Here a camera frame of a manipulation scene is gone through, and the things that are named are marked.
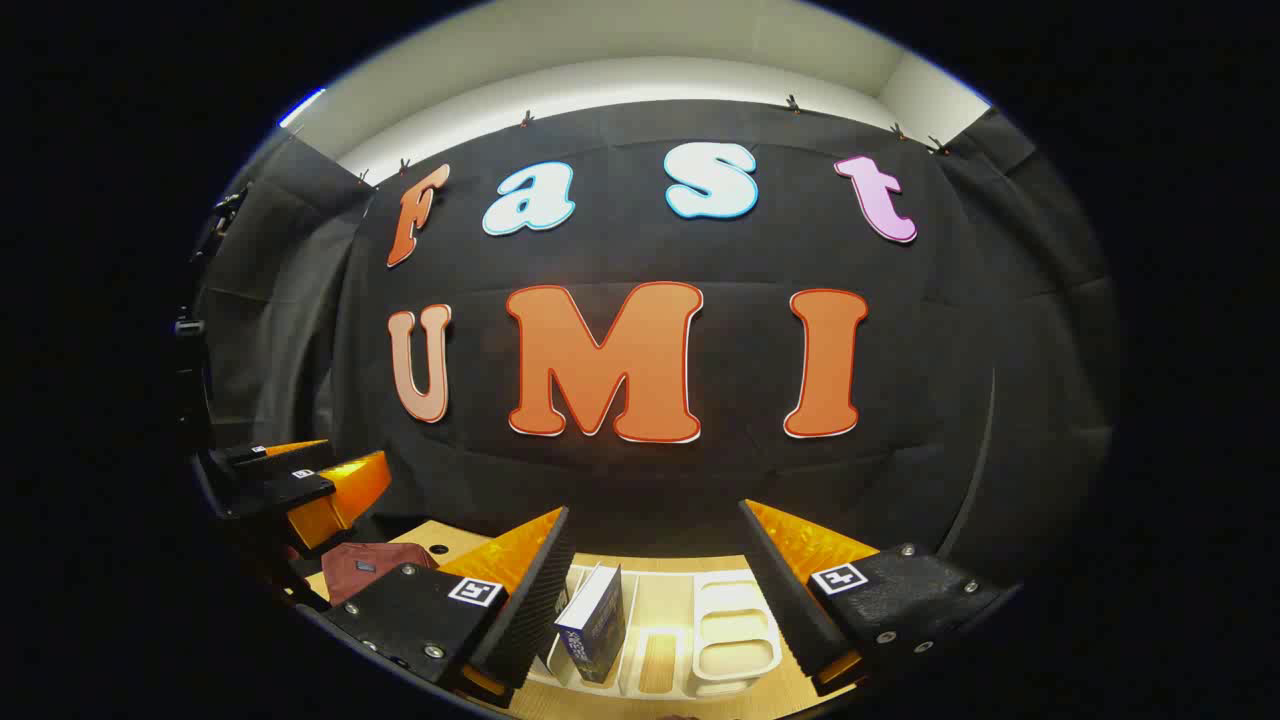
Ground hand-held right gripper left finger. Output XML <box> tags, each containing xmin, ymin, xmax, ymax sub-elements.
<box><xmin>322</xmin><ymin>505</ymin><xmax>578</xmax><ymax>709</ymax></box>

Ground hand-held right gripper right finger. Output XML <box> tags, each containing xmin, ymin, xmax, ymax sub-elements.
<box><xmin>738</xmin><ymin>497</ymin><xmax>1009</xmax><ymax>699</ymax></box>

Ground white plastic bookshelf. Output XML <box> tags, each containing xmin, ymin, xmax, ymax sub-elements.
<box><xmin>525</xmin><ymin>563</ymin><xmax>783</xmax><ymax>699</ymax></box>

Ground blue cover book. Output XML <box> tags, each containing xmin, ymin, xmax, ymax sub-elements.
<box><xmin>555</xmin><ymin>562</ymin><xmax>628</xmax><ymax>686</ymax></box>

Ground maroon schoolbag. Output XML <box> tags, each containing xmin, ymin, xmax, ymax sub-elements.
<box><xmin>320</xmin><ymin>542</ymin><xmax>439</xmax><ymax>607</ymax></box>

